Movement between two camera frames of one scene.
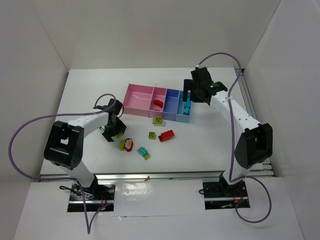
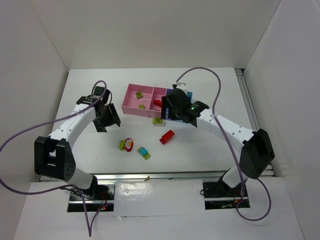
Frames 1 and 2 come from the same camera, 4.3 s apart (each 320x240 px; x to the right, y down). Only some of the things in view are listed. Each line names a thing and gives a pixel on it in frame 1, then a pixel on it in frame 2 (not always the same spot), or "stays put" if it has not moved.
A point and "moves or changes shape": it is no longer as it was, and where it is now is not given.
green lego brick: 119,136 to 139,95
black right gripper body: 191,88 to 173,106
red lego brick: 166,135 moves or changes shape
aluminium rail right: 266,169 stays put
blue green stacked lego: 143,152 stays put
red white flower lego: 128,144 stays put
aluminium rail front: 146,176 stays put
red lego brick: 158,103 stays put
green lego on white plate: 158,121 stays put
